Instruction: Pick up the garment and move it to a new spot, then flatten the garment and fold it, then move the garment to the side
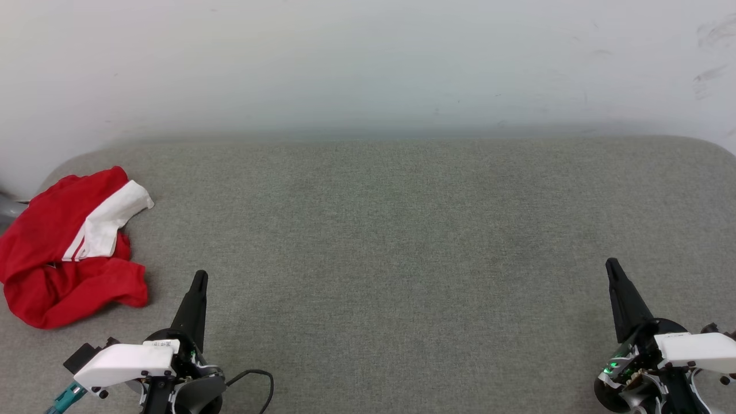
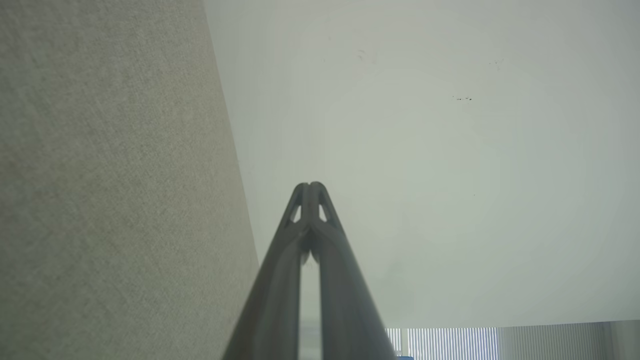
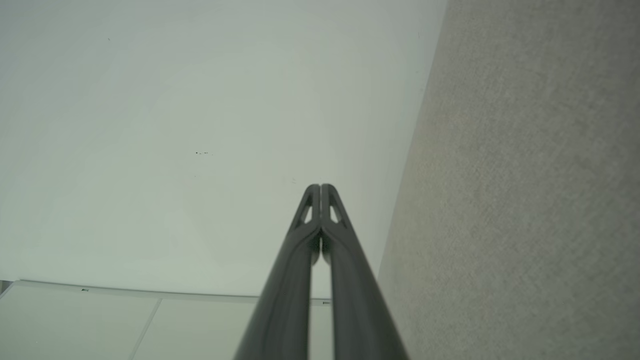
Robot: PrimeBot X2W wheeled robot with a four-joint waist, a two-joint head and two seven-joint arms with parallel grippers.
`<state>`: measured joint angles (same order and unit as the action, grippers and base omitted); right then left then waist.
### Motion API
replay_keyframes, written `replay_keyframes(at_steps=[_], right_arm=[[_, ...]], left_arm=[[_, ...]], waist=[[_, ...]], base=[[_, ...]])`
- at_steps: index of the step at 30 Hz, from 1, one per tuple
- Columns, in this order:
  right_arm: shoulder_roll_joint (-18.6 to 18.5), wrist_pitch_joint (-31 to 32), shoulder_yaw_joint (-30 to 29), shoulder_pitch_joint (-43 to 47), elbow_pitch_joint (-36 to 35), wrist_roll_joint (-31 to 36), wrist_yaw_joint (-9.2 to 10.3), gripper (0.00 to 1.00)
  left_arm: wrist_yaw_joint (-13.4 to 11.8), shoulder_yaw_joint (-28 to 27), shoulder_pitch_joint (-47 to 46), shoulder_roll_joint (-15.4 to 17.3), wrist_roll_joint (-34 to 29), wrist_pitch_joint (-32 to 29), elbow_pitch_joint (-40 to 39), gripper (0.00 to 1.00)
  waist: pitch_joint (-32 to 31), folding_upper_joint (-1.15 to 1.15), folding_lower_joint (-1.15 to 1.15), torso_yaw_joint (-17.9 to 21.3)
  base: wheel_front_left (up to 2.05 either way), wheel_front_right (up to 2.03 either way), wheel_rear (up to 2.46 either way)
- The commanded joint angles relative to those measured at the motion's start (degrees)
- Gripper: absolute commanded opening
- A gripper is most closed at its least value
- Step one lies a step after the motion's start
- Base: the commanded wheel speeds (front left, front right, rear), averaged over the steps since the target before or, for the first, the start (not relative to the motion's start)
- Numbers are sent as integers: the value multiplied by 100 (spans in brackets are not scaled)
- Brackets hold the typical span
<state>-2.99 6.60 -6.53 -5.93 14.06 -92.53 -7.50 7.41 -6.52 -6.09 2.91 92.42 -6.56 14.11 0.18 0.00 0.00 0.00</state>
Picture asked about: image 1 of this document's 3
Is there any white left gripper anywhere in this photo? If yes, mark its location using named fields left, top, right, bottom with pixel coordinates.
left=72, top=270, right=224, bottom=400

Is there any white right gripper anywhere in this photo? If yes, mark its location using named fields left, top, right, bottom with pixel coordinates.
left=598, top=258, right=736, bottom=387

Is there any red and white t-shirt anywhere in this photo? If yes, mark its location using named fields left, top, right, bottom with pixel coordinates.
left=0, top=166, right=155, bottom=330

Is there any thin black cable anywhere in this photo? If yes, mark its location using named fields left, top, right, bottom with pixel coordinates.
left=224, top=369, right=275, bottom=414

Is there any teal left cable connector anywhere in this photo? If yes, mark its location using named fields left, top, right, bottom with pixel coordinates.
left=46, top=382, right=87, bottom=414

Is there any grey metal frame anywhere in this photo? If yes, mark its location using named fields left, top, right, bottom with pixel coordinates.
left=0, top=191, right=29, bottom=224

